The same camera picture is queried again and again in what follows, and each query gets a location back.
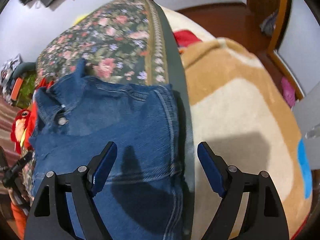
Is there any blue denim jacket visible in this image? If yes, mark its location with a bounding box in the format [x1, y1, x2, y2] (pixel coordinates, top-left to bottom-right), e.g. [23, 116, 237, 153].
[29, 60, 183, 239]

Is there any beige brown fleece blanket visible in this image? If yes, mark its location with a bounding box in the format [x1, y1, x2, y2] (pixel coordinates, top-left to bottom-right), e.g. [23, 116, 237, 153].
[164, 9, 312, 239]

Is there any red plush parrot toy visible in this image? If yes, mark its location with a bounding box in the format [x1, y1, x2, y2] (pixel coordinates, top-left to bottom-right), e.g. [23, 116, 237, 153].
[10, 109, 31, 154]

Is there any person's left hand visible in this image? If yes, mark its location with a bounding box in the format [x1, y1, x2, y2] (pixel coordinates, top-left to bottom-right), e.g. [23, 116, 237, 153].
[7, 179, 32, 207]

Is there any grey bag on floor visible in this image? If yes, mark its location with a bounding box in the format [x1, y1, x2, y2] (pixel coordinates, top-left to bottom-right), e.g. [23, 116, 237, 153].
[259, 10, 278, 37]

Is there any red folded garment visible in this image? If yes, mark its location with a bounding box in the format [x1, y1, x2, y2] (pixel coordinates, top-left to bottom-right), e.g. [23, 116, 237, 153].
[23, 77, 54, 150]

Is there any cluttered pile on cabinet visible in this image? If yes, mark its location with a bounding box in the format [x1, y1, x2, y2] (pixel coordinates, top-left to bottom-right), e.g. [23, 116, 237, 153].
[1, 54, 36, 106]

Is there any floral green bedspread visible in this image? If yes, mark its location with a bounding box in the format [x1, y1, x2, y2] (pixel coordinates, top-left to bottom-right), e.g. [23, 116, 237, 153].
[37, 0, 194, 239]

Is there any green cloth covered cabinet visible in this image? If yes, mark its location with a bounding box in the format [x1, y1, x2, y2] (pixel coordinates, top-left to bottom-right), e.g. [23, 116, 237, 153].
[15, 72, 37, 109]

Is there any pink slipper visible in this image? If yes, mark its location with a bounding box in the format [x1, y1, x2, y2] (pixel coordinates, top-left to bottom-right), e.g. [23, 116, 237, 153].
[281, 77, 296, 107]

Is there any yellow curved headboard tube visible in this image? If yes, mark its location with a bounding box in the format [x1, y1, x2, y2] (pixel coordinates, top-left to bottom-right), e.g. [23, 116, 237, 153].
[72, 14, 88, 26]

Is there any striped pink curtain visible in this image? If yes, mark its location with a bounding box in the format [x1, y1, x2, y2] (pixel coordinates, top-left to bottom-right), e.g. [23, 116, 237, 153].
[0, 97, 21, 166]

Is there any brown wooden door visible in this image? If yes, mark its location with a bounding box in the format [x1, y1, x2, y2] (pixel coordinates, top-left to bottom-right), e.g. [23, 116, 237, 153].
[246, 0, 280, 54]

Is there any orange box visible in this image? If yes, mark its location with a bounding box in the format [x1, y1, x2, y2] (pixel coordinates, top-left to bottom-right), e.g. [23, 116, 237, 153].
[10, 77, 23, 101]

